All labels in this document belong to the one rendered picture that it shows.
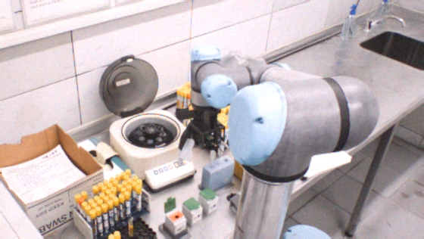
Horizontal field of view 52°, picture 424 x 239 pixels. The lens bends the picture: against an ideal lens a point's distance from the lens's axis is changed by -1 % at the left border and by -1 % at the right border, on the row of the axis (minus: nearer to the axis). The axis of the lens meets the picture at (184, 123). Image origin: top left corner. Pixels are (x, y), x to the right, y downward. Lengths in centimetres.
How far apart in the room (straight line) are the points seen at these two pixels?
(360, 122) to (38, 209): 87
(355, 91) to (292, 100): 10
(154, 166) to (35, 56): 51
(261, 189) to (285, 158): 9
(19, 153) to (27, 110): 14
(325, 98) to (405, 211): 235
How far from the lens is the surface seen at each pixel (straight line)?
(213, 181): 137
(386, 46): 298
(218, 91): 97
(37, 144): 147
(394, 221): 286
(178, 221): 122
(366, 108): 66
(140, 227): 127
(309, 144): 63
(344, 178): 301
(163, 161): 141
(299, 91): 63
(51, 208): 126
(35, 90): 146
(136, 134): 147
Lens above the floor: 185
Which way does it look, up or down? 35 degrees down
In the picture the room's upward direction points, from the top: 3 degrees clockwise
